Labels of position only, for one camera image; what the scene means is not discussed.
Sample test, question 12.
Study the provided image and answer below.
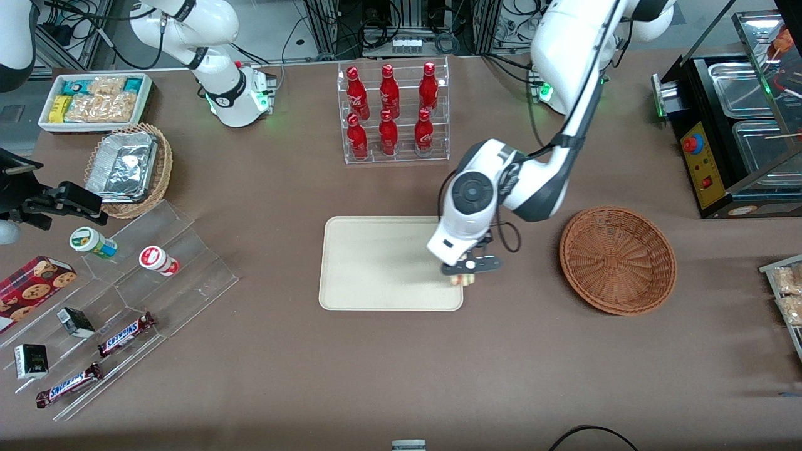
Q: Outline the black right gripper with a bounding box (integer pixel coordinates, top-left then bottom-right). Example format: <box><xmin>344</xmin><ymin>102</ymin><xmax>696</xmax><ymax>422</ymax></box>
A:
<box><xmin>0</xmin><ymin>148</ymin><xmax>108</xmax><ymax>229</ymax></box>

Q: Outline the tan wicker basket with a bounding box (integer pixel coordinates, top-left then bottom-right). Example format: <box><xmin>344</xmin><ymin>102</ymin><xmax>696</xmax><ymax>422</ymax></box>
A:
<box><xmin>83</xmin><ymin>122</ymin><xmax>174</xmax><ymax>220</ymax></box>

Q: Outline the cream rectangular tray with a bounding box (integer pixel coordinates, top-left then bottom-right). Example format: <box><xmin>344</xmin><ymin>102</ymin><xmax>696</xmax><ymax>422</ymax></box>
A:
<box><xmin>318</xmin><ymin>216</ymin><xmax>464</xmax><ymax>312</ymax></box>

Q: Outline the brown round wicker basket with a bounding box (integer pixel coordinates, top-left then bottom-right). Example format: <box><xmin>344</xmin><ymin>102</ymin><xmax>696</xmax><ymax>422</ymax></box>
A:
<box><xmin>559</xmin><ymin>206</ymin><xmax>678</xmax><ymax>316</ymax></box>

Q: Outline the grey tray with snacks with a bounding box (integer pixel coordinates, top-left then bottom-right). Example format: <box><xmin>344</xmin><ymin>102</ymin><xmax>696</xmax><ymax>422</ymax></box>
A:
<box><xmin>759</xmin><ymin>254</ymin><xmax>802</xmax><ymax>361</ymax></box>

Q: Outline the green label yogurt cup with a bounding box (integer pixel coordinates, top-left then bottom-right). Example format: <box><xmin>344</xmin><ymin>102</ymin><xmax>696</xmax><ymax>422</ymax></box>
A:
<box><xmin>69</xmin><ymin>227</ymin><xmax>118</xmax><ymax>259</ymax></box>

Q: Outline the silver foil container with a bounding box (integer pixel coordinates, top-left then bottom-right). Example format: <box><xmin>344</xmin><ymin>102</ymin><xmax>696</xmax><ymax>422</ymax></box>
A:
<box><xmin>85</xmin><ymin>130</ymin><xmax>159</xmax><ymax>204</ymax></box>

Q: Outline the red label yogurt cup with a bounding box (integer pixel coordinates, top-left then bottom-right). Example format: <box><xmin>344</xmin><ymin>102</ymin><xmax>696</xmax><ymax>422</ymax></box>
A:
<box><xmin>138</xmin><ymin>246</ymin><xmax>180</xmax><ymax>277</ymax></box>

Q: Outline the clear cracker bag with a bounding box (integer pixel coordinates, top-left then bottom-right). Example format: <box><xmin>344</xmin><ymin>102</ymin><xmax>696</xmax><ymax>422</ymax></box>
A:
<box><xmin>88</xmin><ymin>76</ymin><xmax>127</xmax><ymax>98</ymax></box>
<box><xmin>65</xmin><ymin>93</ymin><xmax>137</xmax><ymax>123</ymax></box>

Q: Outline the red plaid cookie box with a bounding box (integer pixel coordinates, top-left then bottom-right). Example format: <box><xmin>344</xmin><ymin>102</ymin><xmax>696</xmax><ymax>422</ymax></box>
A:
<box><xmin>0</xmin><ymin>255</ymin><xmax>78</xmax><ymax>334</ymax></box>

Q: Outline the clear acrylic tiered display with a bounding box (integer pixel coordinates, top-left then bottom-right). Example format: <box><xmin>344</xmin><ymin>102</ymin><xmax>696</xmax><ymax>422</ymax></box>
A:
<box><xmin>0</xmin><ymin>199</ymin><xmax>240</xmax><ymax>422</ymax></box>

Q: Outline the white rectangular snack bin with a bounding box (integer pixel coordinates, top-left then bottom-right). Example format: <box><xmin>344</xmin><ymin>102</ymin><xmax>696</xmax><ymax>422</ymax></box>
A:
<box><xmin>38</xmin><ymin>73</ymin><xmax>154</xmax><ymax>134</ymax></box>

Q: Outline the clear acrylic bottle rack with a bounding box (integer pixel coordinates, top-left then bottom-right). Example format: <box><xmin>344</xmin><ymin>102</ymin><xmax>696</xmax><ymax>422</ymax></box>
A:
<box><xmin>337</xmin><ymin>56</ymin><xmax>450</xmax><ymax>165</ymax></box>

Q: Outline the brown snickers bar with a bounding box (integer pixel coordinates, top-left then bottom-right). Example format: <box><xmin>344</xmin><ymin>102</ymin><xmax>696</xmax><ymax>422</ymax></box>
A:
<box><xmin>35</xmin><ymin>362</ymin><xmax>104</xmax><ymax>409</ymax></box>
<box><xmin>97</xmin><ymin>311</ymin><xmax>157</xmax><ymax>358</ymax></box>

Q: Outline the red cola bottle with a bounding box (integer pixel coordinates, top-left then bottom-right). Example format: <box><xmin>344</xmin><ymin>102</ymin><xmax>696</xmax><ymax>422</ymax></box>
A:
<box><xmin>346</xmin><ymin>66</ymin><xmax>370</xmax><ymax>121</ymax></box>
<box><xmin>378</xmin><ymin>110</ymin><xmax>399</xmax><ymax>157</ymax></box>
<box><xmin>380</xmin><ymin>64</ymin><xmax>400</xmax><ymax>118</ymax></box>
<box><xmin>414</xmin><ymin>108</ymin><xmax>434</xmax><ymax>157</ymax></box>
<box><xmin>346</xmin><ymin>113</ymin><xmax>369</xmax><ymax>161</ymax></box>
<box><xmin>419</xmin><ymin>61</ymin><xmax>439</xmax><ymax>113</ymax></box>

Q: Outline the small black white box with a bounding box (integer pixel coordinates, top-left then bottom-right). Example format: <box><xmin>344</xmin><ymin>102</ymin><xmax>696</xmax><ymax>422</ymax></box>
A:
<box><xmin>14</xmin><ymin>343</ymin><xmax>49</xmax><ymax>380</ymax></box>

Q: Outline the black food warmer machine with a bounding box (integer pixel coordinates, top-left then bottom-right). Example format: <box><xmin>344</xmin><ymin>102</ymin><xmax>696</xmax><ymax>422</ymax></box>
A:
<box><xmin>652</xmin><ymin>9</ymin><xmax>802</xmax><ymax>220</ymax></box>

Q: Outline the steel warmer pan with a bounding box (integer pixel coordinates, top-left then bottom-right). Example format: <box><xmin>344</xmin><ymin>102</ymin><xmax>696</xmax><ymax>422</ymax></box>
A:
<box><xmin>708</xmin><ymin>61</ymin><xmax>778</xmax><ymax>120</ymax></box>
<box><xmin>732</xmin><ymin>119</ymin><xmax>802</xmax><ymax>189</ymax></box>

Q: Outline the clear pastry bag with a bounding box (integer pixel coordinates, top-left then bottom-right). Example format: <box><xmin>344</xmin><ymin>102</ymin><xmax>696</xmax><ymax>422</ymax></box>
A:
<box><xmin>777</xmin><ymin>296</ymin><xmax>802</xmax><ymax>326</ymax></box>
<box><xmin>772</xmin><ymin>266</ymin><xmax>802</xmax><ymax>296</ymax></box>

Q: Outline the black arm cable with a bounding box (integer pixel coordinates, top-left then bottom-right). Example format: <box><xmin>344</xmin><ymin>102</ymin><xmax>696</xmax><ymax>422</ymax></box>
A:
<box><xmin>436</xmin><ymin>63</ymin><xmax>608</xmax><ymax>254</ymax></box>

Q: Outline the black floor cable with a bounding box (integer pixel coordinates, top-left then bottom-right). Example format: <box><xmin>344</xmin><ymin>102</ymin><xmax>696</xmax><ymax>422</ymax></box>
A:
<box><xmin>549</xmin><ymin>425</ymin><xmax>640</xmax><ymax>451</ymax></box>

